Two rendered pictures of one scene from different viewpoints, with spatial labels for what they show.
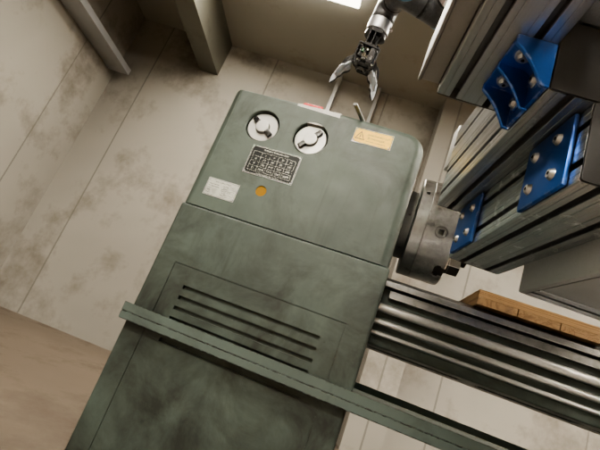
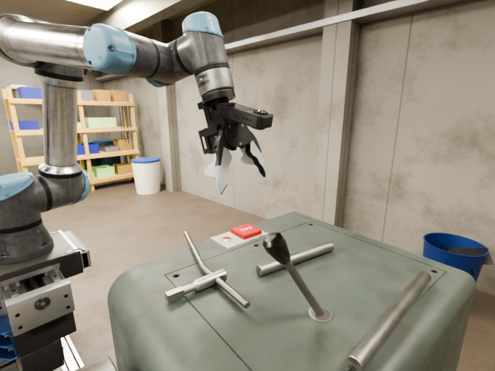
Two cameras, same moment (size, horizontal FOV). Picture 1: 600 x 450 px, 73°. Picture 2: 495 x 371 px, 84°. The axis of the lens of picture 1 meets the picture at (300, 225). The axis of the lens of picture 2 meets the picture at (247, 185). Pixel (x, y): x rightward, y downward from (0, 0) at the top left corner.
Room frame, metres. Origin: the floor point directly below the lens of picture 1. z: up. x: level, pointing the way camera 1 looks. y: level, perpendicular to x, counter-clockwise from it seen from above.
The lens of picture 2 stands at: (1.52, -0.45, 1.56)
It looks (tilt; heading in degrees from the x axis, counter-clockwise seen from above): 15 degrees down; 128
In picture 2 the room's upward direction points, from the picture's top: straight up
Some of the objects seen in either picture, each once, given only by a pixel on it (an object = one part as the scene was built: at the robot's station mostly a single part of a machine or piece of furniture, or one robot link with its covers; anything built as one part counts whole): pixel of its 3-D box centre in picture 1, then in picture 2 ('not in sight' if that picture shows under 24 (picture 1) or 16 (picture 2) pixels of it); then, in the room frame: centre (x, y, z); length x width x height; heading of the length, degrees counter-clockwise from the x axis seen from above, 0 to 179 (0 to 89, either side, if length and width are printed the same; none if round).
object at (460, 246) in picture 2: not in sight; (452, 270); (1.60, 2.25, 0.28); 0.49 x 0.45 x 0.57; 177
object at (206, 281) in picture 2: not in sight; (197, 285); (1.18, -0.16, 1.27); 0.12 x 0.02 x 0.02; 76
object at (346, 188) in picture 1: (312, 200); (287, 351); (1.28, -0.01, 1.06); 0.59 x 0.48 x 0.39; 77
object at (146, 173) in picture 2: not in sight; (146, 175); (-3.51, 2.63, 0.34); 0.57 x 0.56 x 0.68; 84
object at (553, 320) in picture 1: (512, 322); not in sight; (1.15, -0.68, 0.89); 0.36 x 0.30 x 0.04; 167
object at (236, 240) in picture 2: (317, 123); (239, 245); (1.09, 0.06, 1.23); 0.13 x 0.08 x 0.06; 77
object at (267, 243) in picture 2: not in sight; (275, 248); (1.33, -0.15, 1.38); 0.04 x 0.03 x 0.05; 77
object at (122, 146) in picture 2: not in sight; (81, 140); (-4.67, 1.93, 1.03); 2.21 x 0.60 x 2.06; 84
